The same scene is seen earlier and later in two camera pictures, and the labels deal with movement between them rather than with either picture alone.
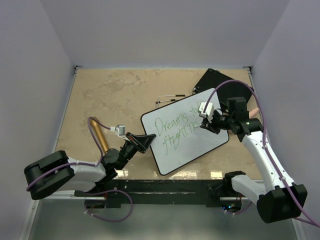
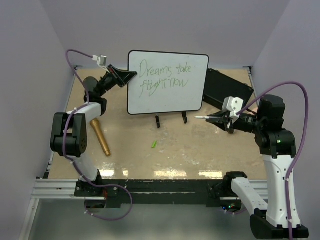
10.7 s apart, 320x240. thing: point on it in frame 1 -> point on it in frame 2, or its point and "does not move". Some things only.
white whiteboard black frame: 179,138 -> 167,82
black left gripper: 140,143 -> 120,77
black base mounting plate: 143,193 does not move
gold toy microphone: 99,135 does not move
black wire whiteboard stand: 171,100 -> 184,113
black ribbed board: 229,90 does not move
